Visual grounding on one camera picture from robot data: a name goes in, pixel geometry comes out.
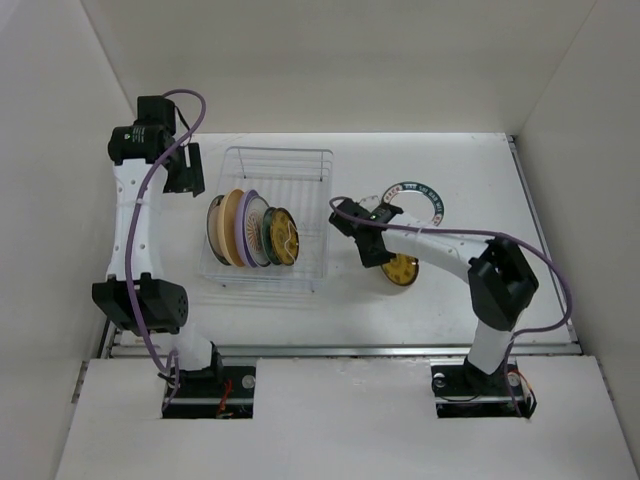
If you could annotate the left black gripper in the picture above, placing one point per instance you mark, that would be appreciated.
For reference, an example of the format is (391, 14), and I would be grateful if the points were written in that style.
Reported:
(188, 180)

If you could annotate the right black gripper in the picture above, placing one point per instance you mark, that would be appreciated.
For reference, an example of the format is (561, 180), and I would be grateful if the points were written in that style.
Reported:
(371, 260)

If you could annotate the yellow patterned small plate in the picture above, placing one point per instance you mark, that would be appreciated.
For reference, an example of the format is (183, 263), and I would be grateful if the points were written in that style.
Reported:
(402, 270)

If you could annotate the white plate dark lettered rim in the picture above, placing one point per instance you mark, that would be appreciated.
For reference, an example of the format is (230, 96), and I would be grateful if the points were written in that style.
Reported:
(418, 199)

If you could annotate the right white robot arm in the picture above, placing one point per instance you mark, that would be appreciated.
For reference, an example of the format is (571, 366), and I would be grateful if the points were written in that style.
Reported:
(501, 281)

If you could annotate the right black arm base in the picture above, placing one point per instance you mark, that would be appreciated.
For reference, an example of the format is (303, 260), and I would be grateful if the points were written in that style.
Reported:
(461, 391)

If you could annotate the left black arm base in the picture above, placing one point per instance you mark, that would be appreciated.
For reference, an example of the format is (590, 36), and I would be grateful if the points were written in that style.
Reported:
(221, 391)

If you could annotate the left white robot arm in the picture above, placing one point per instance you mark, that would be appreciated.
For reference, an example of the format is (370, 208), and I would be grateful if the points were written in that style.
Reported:
(153, 156)

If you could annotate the beige orange plate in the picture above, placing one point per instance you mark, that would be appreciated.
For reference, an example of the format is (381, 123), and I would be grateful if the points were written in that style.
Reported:
(226, 226)

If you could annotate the purple rimmed patterned plate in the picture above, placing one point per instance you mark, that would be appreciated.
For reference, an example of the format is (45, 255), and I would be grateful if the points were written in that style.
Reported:
(248, 229)

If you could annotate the dark green rimmed plate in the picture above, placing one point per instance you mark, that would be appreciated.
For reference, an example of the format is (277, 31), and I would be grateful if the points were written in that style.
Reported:
(266, 237)

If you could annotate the white wire dish rack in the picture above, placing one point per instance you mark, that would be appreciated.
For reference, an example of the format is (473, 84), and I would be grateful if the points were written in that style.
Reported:
(298, 180)

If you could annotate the aluminium table front rail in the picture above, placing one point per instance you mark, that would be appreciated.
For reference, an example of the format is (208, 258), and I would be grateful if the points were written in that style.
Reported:
(388, 351)

